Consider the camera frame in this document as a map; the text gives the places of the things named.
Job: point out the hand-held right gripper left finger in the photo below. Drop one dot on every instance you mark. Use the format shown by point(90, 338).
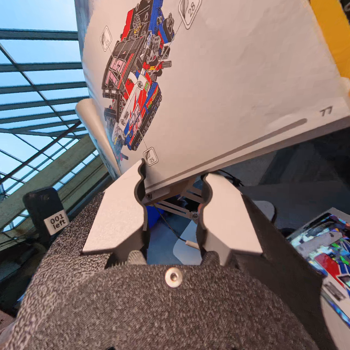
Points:
point(117, 218)

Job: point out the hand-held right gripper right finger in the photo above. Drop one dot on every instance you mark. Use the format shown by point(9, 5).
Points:
point(229, 224)

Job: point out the white stand base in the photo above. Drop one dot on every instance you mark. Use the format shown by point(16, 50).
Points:
point(183, 202)

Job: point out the shiny sticker sheet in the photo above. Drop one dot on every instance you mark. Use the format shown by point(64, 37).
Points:
point(325, 254)

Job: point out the white instruction booklet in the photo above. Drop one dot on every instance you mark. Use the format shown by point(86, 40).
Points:
point(232, 95)

